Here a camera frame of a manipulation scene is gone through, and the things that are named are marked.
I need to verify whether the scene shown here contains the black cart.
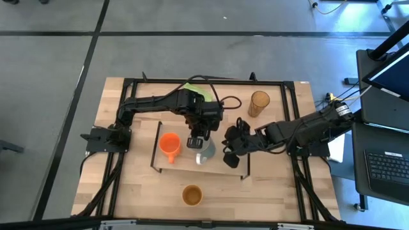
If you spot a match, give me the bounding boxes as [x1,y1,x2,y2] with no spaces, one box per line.
[351,47,409,207]

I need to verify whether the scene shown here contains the grey chair base leg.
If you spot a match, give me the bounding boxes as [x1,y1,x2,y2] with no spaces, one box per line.
[0,139,25,154]

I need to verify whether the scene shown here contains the orange mug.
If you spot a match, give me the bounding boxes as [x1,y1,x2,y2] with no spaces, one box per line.
[158,132,181,164]

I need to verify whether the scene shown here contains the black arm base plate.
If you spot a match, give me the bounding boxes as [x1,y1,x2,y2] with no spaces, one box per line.
[80,126,132,153]

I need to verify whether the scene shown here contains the black aluminium table frame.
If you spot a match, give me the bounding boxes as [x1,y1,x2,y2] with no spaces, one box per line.
[72,72,341,224]

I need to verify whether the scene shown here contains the white box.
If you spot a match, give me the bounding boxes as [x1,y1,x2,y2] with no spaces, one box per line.
[328,134,346,162]

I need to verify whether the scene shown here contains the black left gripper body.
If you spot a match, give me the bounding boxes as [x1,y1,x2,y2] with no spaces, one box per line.
[183,108,224,141]

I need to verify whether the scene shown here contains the wooden shelf black legs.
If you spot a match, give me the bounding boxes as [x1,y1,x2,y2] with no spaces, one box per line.
[150,121,251,180]

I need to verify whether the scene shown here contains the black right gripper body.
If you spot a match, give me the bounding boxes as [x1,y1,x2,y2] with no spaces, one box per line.
[222,126,258,157]

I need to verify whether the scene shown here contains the amber glass tumbler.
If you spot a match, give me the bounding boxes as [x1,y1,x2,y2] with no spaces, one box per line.
[248,90,271,118]

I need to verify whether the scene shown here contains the green cloth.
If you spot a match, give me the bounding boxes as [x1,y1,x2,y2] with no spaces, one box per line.
[182,82,213,102]

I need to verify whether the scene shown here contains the laptop screen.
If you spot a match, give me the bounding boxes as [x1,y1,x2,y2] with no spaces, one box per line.
[362,43,409,103]

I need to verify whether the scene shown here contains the yellow cable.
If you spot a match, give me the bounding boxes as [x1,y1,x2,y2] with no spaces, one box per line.
[308,0,348,15]

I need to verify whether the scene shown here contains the black keyboard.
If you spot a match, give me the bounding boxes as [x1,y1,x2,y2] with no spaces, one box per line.
[364,149,409,194]

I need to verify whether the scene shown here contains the black slanted pole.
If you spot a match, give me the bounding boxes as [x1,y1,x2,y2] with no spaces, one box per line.
[367,20,409,61]

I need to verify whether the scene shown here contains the teal mug white inside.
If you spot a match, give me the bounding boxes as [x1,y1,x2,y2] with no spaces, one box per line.
[194,136,217,166]

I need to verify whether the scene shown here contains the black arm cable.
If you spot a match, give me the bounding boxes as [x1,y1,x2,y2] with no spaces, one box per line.
[188,75,242,110]

